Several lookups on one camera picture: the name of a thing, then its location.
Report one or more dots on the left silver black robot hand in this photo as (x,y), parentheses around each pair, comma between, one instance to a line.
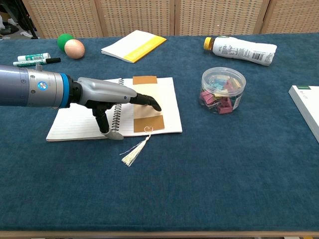
(104,90)

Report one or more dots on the brown card bookmark with tassel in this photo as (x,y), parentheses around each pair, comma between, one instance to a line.
(148,122)

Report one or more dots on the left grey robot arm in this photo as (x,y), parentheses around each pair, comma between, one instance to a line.
(25,85)

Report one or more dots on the peach ball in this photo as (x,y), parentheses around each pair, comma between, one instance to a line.
(74,49)

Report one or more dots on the white yellow Lexicon notebook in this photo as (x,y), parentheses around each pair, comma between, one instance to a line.
(129,44)

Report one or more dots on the green ball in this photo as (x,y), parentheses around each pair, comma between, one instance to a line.
(62,41)

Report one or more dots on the white marker with black cap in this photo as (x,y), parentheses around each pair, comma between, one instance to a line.
(32,62)

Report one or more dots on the green-capped white marker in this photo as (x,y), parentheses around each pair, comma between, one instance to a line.
(33,57)

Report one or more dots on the wicker folding screen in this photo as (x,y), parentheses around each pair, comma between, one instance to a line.
(137,15)

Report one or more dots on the black tripod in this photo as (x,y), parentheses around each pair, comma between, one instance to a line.
(30,28)

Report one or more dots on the blue table cloth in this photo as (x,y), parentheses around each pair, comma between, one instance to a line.
(159,186)

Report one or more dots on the clear round container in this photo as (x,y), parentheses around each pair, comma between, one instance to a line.
(223,89)

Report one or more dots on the white bottle with yellow cap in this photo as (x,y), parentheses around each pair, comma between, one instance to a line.
(239,51)

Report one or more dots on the white USB hub box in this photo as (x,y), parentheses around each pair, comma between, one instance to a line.
(307,104)

